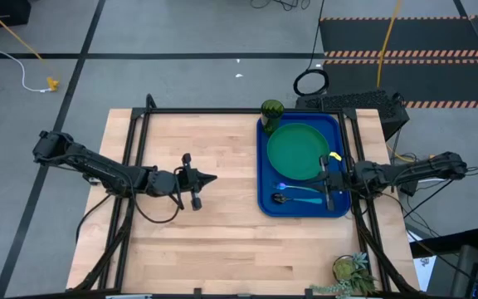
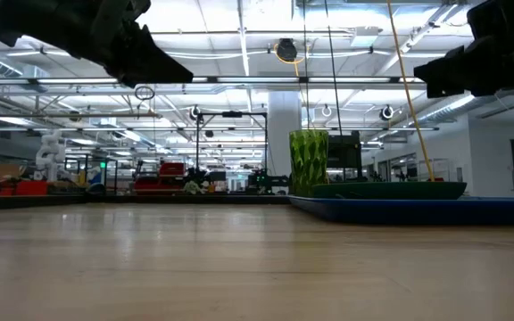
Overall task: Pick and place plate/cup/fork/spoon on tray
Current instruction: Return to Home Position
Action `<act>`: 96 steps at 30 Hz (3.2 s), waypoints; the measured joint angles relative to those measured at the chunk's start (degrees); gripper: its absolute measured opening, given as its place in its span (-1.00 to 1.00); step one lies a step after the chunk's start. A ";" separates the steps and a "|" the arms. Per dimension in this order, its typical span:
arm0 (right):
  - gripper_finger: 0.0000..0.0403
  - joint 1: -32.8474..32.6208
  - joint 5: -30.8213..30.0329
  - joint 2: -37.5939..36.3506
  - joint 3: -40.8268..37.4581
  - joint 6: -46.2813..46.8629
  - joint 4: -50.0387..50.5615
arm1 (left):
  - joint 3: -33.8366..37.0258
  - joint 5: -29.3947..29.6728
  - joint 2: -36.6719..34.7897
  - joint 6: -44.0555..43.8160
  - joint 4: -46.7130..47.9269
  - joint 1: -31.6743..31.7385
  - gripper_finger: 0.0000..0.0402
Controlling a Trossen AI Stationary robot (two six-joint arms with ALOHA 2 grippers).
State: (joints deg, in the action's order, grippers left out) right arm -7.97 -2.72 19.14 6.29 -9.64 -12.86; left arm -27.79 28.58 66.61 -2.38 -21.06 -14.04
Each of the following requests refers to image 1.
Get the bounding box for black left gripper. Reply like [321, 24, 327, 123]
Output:
[168, 153, 218, 212]

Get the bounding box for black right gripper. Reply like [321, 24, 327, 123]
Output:
[307, 155, 360, 212]

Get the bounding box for black spoon with blue handle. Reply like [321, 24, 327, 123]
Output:
[271, 193, 324, 206]

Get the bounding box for green round plate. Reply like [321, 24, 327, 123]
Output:
[266, 122, 330, 181]

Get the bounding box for green ribbed cup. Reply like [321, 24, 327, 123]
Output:
[259, 98, 285, 135]

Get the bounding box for blue plastic tray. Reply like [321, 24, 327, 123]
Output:
[256, 112, 351, 218]

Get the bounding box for potted succulent plant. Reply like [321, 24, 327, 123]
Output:
[309, 252, 379, 298]

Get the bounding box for black mat with hazard stripes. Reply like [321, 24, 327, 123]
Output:
[319, 14, 478, 110]

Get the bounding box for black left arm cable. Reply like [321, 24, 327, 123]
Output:
[132, 165, 186, 225]

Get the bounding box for black metal table frame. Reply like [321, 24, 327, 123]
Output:
[72, 93, 421, 294]

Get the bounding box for black coiled cable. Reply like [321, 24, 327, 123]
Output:
[292, 0, 330, 98]

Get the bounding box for yellow floor cable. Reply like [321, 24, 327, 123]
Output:
[375, 0, 402, 89]
[0, 0, 56, 84]

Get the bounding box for white floor cable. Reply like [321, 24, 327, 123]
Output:
[0, 0, 53, 93]

